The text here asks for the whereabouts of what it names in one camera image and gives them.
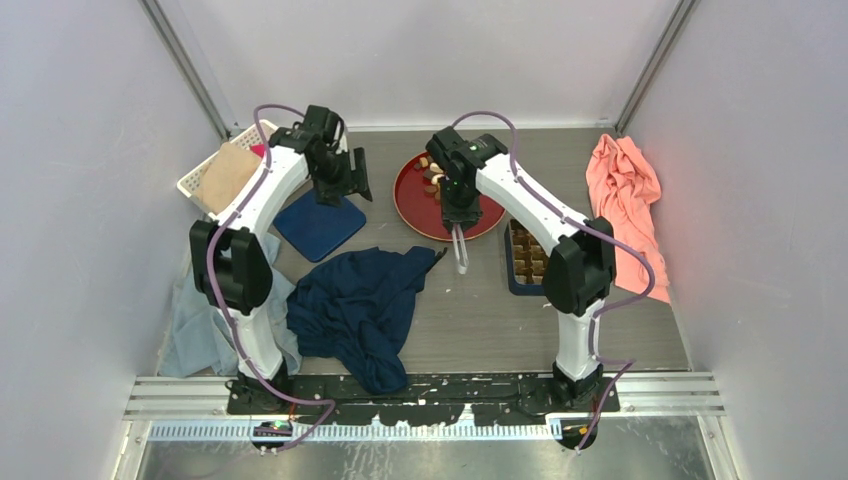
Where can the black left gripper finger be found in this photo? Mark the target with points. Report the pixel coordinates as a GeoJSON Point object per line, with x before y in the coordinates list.
{"type": "Point", "coordinates": [359, 175]}
{"type": "Point", "coordinates": [329, 197]}

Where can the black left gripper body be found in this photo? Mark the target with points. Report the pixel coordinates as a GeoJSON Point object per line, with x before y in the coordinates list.
{"type": "Point", "coordinates": [336, 171]}

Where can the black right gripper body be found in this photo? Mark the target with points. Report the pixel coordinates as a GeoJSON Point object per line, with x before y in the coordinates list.
{"type": "Point", "coordinates": [460, 204]}

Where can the clear plastic metal tongs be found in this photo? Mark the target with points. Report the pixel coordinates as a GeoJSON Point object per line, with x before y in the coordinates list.
{"type": "Point", "coordinates": [459, 249]}

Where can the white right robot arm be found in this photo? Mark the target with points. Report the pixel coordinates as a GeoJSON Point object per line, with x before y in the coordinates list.
{"type": "Point", "coordinates": [580, 268]}

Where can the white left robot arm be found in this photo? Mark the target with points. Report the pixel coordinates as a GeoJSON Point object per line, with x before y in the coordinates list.
{"type": "Point", "coordinates": [229, 265]}

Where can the blue chocolate tin box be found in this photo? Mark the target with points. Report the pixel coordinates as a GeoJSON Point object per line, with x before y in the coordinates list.
{"type": "Point", "coordinates": [526, 261]}

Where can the blue tin lid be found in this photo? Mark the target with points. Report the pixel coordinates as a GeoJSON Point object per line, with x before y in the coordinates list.
{"type": "Point", "coordinates": [315, 230]}

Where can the red round tray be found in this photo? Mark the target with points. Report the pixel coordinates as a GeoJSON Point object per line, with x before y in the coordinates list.
{"type": "Point", "coordinates": [418, 204]}

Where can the pink magenta cloth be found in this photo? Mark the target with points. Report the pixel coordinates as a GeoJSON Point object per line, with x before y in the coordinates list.
{"type": "Point", "coordinates": [258, 150]}

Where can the beige cloth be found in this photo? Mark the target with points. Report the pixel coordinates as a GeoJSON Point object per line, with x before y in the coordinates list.
{"type": "Point", "coordinates": [225, 176]}

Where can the dark blue cloth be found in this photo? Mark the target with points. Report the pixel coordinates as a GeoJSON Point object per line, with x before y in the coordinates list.
{"type": "Point", "coordinates": [358, 308]}

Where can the salmon pink cloth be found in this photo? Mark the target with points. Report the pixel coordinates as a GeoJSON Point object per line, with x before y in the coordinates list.
{"type": "Point", "coordinates": [622, 187]}

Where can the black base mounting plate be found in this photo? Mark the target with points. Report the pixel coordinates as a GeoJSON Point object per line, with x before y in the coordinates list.
{"type": "Point", "coordinates": [492, 399]}

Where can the light blue cloth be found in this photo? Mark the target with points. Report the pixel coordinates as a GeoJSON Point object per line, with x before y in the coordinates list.
{"type": "Point", "coordinates": [199, 339]}

